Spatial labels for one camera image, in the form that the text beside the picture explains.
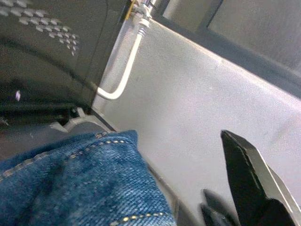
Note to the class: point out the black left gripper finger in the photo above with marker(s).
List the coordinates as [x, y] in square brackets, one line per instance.
[249, 188]

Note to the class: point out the blue denim jeans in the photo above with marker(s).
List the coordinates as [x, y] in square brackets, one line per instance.
[82, 183]

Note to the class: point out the black washing machine dotted pattern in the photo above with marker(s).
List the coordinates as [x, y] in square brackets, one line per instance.
[47, 66]

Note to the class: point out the metal water tap fitting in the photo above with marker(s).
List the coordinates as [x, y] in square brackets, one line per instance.
[144, 7]

